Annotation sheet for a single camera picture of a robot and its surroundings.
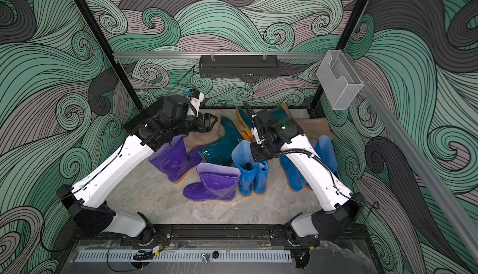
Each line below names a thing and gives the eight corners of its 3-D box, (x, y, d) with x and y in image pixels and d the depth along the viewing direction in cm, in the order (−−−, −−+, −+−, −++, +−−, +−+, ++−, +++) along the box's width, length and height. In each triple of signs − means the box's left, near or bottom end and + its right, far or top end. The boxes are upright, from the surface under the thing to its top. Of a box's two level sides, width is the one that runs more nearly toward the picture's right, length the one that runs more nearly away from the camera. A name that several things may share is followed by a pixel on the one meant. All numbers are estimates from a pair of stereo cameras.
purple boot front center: (187, 203, 84) (172, 179, 64) (189, 190, 88) (176, 163, 68) (239, 203, 84) (240, 179, 63) (238, 189, 88) (239, 163, 68)
